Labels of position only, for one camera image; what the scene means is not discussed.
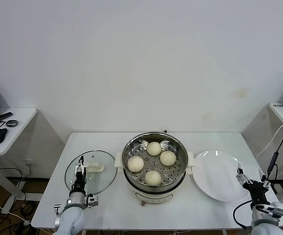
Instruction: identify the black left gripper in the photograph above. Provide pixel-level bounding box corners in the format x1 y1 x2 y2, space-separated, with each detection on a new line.
72 156 87 194

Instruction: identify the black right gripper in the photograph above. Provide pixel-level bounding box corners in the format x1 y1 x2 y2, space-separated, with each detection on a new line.
236 164 271 205

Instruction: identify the glass lid with cream handle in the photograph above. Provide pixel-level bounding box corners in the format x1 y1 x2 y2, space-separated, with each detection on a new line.
65 149 119 196

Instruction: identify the white steamed baozi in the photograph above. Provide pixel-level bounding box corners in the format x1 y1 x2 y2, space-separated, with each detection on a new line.
127 156 144 172
144 170 163 187
147 141 162 156
160 151 177 166

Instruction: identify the perforated steel steamer basket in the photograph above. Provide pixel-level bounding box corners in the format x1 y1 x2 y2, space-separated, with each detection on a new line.
122 132 189 188

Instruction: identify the white round plate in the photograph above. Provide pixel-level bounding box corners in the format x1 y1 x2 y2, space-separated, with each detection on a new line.
192 150 253 203

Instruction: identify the white side table with laptop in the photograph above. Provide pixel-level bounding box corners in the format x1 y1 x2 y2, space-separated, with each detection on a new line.
0 107 38 213

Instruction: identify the black remote stick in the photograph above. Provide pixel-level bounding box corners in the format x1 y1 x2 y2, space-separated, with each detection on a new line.
0 111 13 122

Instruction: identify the black cable with inline adapter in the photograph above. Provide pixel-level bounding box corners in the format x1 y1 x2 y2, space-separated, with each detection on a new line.
267 123 283 183

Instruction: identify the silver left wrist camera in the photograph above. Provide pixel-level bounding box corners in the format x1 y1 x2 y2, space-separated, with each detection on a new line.
86 194 100 208

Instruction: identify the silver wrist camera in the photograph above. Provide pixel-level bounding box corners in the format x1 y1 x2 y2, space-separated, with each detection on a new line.
86 194 100 208
271 202 283 218

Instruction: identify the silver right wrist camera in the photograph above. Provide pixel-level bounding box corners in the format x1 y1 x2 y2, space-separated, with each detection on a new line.
271 202 283 218

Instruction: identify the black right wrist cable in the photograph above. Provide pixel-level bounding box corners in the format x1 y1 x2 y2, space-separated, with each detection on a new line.
233 200 254 230

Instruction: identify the black floor cable bundle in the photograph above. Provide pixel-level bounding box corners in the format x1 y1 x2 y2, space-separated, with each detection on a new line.
0 167 36 235

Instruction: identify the white floor cable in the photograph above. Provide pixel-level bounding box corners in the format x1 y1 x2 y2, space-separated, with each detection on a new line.
0 197 32 225

